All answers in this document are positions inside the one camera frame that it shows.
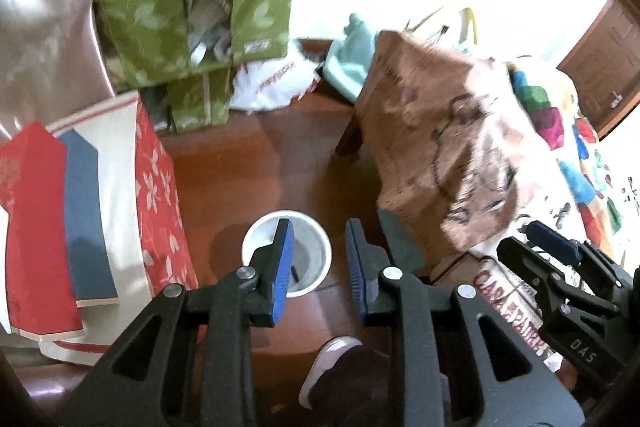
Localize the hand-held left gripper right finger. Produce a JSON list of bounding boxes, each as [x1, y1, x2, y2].
[[345, 218, 586, 427]]

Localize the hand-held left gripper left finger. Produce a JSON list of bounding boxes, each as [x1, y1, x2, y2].
[[59, 218, 295, 427]]

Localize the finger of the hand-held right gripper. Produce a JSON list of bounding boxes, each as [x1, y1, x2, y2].
[[520, 221, 638, 295], [496, 236, 621, 323]]

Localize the white plastic bin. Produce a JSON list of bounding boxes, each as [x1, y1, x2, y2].
[[241, 209, 332, 299]]

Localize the person's white shoe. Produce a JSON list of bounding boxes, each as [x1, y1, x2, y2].
[[298, 336, 363, 409]]

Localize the colourful patchwork blanket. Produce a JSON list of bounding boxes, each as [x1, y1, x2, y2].
[[504, 59, 640, 260]]

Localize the person's dark trouser leg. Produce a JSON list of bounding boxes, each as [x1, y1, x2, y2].
[[312, 347, 453, 427]]

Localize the brown printed bedsheet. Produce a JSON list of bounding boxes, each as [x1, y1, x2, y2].
[[352, 29, 563, 370]]

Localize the brown wooden door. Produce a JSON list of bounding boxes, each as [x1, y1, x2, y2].
[[555, 0, 640, 142]]

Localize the white plastic bag red print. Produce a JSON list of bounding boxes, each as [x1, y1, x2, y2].
[[229, 41, 322, 114]]

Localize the small green leaf-print storage box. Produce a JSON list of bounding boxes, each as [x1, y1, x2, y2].
[[166, 67, 234, 134]]

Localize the teal cloth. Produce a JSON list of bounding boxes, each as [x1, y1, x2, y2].
[[321, 13, 379, 104]]

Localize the yellow hoop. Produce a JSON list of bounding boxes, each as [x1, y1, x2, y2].
[[456, 6, 482, 46]]

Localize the large green leaf-print storage box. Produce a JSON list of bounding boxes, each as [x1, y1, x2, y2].
[[91, 0, 307, 88]]

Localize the brown leather chair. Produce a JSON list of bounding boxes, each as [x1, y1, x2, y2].
[[0, 0, 120, 144]]

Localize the wooden bed frame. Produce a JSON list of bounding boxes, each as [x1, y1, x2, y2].
[[334, 106, 365, 158]]

